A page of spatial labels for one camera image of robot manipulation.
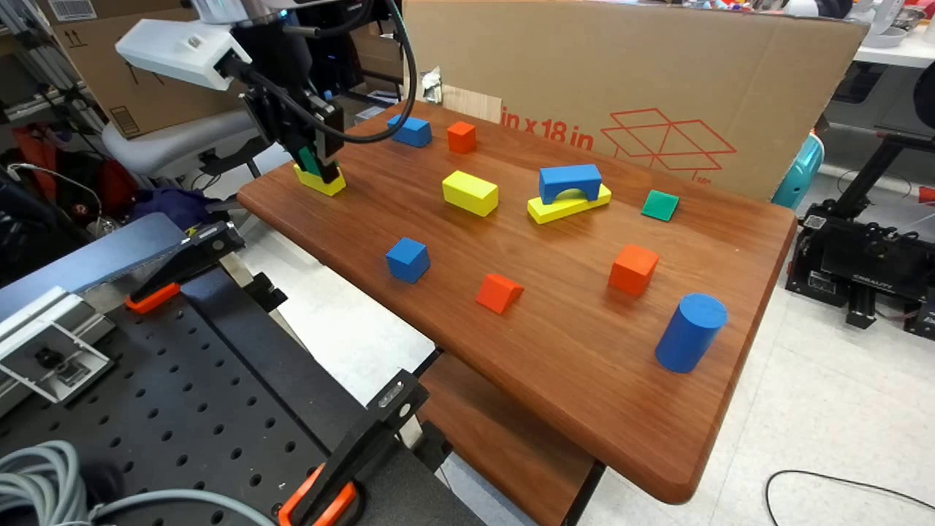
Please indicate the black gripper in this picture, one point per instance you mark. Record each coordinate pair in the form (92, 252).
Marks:
(282, 77)

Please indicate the green wooden cube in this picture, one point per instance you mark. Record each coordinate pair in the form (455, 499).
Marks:
(662, 204)
(312, 162)

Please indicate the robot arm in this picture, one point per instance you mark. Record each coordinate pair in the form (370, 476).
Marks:
(244, 8)

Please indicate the blue wooden cube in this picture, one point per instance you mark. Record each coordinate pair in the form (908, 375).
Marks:
(408, 261)
(411, 131)

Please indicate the orange wooden cube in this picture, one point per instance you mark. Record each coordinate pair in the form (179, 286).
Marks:
(632, 270)
(462, 138)

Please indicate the yellow rectangular wooden block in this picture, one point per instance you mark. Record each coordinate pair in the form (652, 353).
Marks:
(326, 181)
(472, 193)

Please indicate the light grey chair seat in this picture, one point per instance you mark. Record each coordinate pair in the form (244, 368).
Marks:
(165, 141)

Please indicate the dark blue cloth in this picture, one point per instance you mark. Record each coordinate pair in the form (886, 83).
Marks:
(170, 204)

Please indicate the black orange bar clamp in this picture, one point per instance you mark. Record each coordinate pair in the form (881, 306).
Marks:
(192, 261)
(361, 448)

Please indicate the orange wooden wedge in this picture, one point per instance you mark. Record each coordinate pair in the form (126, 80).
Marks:
(499, 292)

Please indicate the yellow flat wooden block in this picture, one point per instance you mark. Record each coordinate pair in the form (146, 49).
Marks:
(550, 209)

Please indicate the blue wooden arch block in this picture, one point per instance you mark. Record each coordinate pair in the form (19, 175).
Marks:
(570, 175)

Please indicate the red object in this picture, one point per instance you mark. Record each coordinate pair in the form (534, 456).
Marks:
(35, 162)

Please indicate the black perforated breadboard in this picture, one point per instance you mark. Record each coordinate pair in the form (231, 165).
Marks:
(176, 409)

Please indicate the large printed cardboard box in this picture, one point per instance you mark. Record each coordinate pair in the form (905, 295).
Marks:
(632, 68)

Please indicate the wooden lower shelf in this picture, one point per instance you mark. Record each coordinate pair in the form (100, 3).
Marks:
(506, 448)

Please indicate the blue wooden cylinder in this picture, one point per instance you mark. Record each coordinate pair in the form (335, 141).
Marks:
(691, 333)

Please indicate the teal plastic object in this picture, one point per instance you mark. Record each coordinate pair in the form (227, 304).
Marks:
(802, 169)

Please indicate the black floor equipment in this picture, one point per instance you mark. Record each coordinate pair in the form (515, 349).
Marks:
(865, 258)

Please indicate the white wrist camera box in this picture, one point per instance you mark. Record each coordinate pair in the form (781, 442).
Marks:
(179, 49)

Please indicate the aluminium corner bracket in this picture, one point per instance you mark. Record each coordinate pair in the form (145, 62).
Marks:
(60, 359)

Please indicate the aluminium extrusion rail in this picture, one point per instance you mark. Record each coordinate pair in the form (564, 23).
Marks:
(24, 315)

